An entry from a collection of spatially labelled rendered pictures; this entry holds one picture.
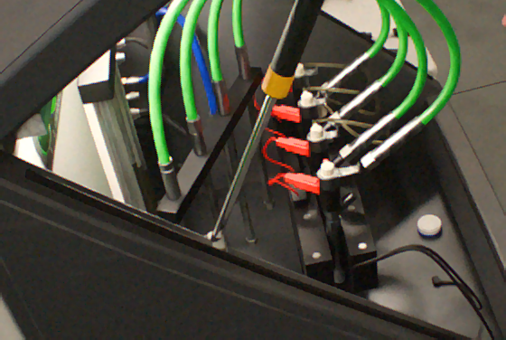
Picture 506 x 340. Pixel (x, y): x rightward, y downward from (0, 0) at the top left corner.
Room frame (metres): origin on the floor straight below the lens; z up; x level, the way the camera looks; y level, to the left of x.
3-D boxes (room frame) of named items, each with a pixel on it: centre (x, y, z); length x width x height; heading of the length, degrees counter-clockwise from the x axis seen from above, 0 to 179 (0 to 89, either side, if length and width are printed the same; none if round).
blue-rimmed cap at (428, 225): (0.91, -0.26, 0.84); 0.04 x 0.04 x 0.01
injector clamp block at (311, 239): (0.91, -0.09, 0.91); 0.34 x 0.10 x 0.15; 0
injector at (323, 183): (0.79, -0.10, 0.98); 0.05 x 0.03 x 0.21; 90
